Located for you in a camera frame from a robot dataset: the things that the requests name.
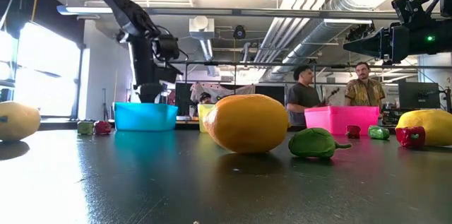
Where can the black aluminium table frame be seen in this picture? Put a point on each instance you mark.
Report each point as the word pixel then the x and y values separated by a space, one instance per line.
pixel 60 125

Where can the white ceiling box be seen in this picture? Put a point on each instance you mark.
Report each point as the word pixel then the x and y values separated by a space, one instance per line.
pixel 201 28

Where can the person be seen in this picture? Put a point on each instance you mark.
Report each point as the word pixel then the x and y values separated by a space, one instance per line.
pixel 302 98
pixel 363 93
pixel 205 97

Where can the bright window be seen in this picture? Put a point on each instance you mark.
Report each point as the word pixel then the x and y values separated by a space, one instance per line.
pixel 46 68

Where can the black overhead camera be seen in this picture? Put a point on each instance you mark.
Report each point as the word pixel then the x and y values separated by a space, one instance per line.
pixel 239 32

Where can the black hanging equipment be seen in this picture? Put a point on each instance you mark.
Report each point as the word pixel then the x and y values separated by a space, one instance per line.
pixel 358 32

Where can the yellow toy lemon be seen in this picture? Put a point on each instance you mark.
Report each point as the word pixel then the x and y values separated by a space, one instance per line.
pixel 19 121
pixel 436 125

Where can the yellow plastic basket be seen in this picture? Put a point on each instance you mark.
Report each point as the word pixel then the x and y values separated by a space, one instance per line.
pixel 200 119

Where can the pink plastic basket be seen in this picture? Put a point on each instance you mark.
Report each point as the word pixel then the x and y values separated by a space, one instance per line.
pixel 335 119

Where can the black horizontal frame bar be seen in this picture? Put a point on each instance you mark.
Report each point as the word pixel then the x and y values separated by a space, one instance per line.
pixel 268 64

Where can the grey overhead crossbeam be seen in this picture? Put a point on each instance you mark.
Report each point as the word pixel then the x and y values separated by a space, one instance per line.
pixel 282 13

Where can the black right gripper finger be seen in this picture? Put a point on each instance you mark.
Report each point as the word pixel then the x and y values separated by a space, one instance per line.
pixel 374 55
pixel 369 42

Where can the orange-yellow toy fruit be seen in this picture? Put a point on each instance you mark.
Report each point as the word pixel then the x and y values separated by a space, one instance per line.
pixel 247 123

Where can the black computer monitor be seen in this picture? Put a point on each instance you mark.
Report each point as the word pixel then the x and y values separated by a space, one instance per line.
pixel 418 95

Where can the ceiling strip light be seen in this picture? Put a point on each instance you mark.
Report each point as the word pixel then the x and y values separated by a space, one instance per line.
pixel 347 20

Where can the black panel board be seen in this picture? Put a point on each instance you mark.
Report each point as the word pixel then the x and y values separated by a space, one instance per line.
pixel 270 93

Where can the red toy pepper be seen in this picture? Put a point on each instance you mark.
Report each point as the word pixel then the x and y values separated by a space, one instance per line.
pixel 410 137
pixel 102 128
pixel 353 132

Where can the blue plastic basket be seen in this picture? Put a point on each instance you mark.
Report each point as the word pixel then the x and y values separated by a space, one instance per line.
pixel 144 118

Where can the black tripod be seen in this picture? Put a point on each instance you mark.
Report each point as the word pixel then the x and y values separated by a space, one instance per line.
pixel 104 105

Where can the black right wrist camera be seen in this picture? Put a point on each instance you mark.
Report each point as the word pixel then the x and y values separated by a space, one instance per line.
pixel 409 8

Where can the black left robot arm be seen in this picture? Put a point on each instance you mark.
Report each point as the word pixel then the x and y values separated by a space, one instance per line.
pixel 120 1

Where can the green toy pepper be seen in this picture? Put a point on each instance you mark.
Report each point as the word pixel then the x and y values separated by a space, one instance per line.
pixel 85 128
pixel 312 142
pixel 378 132

